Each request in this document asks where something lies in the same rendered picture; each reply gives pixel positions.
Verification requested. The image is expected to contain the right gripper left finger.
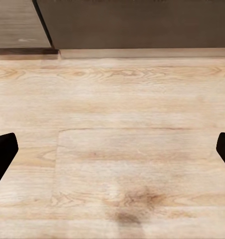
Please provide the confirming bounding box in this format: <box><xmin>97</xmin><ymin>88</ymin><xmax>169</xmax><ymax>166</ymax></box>
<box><xmin>0</xmin><ymin>132</ymin><xmax>18</xmax><ymax>180</ymax></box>

